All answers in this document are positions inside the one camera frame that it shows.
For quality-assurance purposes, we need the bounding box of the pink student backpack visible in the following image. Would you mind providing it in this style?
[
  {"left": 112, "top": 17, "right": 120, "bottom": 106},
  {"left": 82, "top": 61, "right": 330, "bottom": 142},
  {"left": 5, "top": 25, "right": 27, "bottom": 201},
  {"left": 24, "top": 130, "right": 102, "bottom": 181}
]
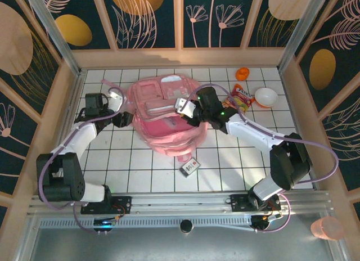
[{"left": 101, "top": 73, "right": 210, "bottom": 164}]

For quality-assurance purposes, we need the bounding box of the small black white card box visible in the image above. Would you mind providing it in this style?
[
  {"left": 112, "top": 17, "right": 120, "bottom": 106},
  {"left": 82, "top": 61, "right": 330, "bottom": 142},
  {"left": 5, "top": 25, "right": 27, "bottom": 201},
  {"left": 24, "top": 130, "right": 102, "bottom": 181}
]
[{"left": 179, "top": 159, "right": 202, "bottom": 178}]

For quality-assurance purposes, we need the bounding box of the Fox's fruit candy bag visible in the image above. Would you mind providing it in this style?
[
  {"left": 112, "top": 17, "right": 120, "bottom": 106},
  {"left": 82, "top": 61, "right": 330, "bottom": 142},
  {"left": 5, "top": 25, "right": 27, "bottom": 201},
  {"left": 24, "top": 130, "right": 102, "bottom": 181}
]
[{"left": 222, "top": 83, "right": 255, "bottom": 114}]

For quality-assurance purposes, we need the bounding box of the crumpled orange cup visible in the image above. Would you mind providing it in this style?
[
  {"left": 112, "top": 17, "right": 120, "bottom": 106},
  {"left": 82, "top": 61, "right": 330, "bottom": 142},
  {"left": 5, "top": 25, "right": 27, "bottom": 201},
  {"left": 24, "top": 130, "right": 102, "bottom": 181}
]
[{"left": 235, "top": 67, "right": 250, "bottom": 81}]

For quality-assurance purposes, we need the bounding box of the orange and white bowl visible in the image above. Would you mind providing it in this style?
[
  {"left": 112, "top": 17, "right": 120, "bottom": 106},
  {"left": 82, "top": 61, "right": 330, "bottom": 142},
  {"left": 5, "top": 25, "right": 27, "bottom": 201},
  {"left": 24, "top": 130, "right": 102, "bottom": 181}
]
[{"left": 254, "top": 87, "right": 279, "bottom": 109}]

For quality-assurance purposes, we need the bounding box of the small circuit board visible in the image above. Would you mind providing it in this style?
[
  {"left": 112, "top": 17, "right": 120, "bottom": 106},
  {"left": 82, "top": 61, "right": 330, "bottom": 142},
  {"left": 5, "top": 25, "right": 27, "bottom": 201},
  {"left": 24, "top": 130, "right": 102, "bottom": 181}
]
[
  {"left": 93, "top": 215, "right": 124, "bottom": 234},
  {"left": 251, "top": 211, "right": 284, "bottom": 233}
]

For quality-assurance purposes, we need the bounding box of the black round knob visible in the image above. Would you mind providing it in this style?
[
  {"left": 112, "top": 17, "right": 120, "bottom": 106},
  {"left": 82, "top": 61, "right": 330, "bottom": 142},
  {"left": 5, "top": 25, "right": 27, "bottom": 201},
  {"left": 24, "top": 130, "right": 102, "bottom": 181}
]
[{"left": 179, "top": 219, "right": 194, "bottom": 233}]

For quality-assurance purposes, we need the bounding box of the pink translucent cup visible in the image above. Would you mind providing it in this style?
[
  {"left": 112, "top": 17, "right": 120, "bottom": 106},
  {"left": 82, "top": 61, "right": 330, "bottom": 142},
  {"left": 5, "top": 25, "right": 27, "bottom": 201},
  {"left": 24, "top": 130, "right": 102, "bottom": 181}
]
[{"left": 310, "top": 215, "right": 344, "bottom": 241}]

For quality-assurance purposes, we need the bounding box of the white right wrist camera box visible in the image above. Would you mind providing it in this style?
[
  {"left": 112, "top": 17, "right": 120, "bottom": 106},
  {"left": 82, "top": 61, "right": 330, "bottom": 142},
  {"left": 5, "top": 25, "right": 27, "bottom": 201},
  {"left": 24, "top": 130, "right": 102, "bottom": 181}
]
[{"left": 175, "top": 97, "right": 197, "bottom": 119}]

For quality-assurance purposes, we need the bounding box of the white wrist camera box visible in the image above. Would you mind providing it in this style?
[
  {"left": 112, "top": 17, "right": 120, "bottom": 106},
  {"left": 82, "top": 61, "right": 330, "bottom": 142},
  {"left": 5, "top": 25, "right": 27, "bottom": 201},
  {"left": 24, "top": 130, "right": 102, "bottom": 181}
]
[
  {"left": 175, "top": 97, "right": 197, "bottom": 119},
  {"left": 108, "top": 88, "right": 126, "bottom": 113}
]

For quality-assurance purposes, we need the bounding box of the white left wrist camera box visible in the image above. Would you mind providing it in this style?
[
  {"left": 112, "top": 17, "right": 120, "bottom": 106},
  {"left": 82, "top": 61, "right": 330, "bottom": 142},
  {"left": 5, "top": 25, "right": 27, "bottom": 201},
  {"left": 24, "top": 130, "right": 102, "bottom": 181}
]
[{"left": 108, "top": 88, "right": 126, "bottom": 113}]

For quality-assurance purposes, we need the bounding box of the aluminium frame post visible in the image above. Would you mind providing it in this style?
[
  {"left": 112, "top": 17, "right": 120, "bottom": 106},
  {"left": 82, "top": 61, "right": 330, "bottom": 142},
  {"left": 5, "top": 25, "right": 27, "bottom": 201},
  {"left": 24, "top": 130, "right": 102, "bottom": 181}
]
[
  {"left": 277, "top": 0, "right": 337, "bottom": 73},
  {"left": 24, "top": 0, "right": 85, "bottom": 76}
]

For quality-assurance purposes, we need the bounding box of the dark floral wall panel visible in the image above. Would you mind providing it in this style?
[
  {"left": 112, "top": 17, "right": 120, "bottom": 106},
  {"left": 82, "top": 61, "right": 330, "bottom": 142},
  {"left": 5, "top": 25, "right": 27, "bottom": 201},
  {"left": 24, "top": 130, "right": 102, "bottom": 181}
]
[
  {"left": 182, "top": 0, "right": 245, "bottom": 49},
  {"left": 247, "top": 0, "right": 299, "bottom": 48},
  {"left": 47, "top": 0, "right": 113, "bottom": 50},
  {"left": 102, "top": 0, "right": 177, "bottom": 50}
]

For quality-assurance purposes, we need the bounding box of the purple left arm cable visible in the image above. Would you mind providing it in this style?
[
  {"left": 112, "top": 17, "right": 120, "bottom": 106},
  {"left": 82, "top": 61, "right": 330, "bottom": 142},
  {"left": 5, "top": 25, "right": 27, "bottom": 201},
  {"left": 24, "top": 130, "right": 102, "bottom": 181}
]
[{"left": 38, "top": 86, "right": 127, "bottom": 233}]

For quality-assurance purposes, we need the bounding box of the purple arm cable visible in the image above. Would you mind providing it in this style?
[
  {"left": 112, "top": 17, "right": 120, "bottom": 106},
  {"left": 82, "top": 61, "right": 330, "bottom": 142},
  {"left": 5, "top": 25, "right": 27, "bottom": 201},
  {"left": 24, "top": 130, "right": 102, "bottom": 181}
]
[
  {"left": 184, "top": 83, "right": 340, "bottom": 233},
  {"left": 38, "top": 86, "right": 127, "bottom": 233}
]

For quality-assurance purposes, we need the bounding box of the aluminium mounting rail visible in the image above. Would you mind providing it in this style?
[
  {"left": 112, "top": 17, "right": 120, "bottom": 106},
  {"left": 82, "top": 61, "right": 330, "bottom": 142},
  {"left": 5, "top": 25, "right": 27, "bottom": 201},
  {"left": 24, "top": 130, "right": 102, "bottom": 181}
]
[{"left": 28, "top": 190, "right": 337, "bottom": 217}]

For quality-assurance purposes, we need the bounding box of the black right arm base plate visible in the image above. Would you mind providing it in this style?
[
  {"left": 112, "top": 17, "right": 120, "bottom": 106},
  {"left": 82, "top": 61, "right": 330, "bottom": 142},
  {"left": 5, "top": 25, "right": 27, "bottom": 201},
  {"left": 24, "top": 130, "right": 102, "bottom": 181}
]
[{"left": 230, "top": 193, "right": 282, "bottom": 213}]

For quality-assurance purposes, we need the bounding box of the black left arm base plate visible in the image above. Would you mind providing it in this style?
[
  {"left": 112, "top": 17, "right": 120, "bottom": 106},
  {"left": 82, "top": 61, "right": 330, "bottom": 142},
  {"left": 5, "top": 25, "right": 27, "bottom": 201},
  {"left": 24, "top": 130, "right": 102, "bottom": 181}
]
[{"left": 80, "top": 196, "right": 133, "bottom": 215}]

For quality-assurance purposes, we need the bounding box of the slotted metal cable tray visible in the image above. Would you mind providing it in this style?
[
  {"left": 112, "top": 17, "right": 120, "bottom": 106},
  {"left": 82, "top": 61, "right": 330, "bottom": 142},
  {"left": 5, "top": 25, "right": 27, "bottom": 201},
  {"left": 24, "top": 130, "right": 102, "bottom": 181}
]
[{"left": 39, "top": 215, "right": 254, "bottom": 231}]

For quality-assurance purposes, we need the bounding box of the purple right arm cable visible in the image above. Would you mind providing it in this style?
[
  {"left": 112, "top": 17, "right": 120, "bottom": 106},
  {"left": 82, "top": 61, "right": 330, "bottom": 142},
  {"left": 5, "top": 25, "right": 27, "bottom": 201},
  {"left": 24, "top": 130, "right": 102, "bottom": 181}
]
[{"left": 184, "top": 83, "right": 340, "bottom": 233}]

